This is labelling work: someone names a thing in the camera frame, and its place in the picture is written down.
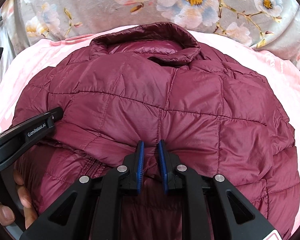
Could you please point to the maroon quilted down jacket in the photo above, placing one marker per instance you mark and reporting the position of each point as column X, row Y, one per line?
column 156, row 82

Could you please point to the pink fleece blanket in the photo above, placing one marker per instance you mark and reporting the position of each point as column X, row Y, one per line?
column 282, row 75

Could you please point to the grey floral bed sheet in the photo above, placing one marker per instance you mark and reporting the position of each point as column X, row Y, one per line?
column 272, row 25

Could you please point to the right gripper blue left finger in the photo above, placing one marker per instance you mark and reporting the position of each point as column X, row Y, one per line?
column 90, row 208

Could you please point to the person's left hand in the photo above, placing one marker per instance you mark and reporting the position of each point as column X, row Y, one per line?
column 7, row 216

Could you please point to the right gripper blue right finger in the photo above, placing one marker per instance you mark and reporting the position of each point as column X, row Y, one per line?
column 212, row 208

